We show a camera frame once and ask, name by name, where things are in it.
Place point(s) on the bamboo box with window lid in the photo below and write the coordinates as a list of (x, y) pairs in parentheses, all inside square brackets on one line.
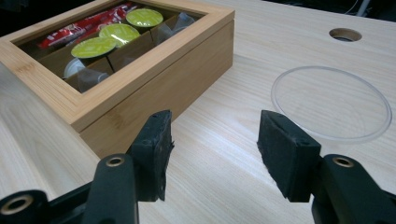
[(162, 90)]

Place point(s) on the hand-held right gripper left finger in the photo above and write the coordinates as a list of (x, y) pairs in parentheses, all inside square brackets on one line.
[(151, 158)]

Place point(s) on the white metal stand leg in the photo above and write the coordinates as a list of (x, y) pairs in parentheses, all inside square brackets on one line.
[(363, 7)]

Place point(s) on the red stick sachet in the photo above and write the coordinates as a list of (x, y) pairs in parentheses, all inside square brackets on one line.
[(123, 8), (74, 31)]

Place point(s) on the clear round plate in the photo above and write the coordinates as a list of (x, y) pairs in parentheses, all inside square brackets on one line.
[(330, 102)]

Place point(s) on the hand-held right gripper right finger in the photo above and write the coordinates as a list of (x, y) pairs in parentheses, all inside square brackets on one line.
[(289, 158)]

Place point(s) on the green coffee capsule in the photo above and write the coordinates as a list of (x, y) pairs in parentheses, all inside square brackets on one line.
[(144, 17), (119, 33), (93, 47)]

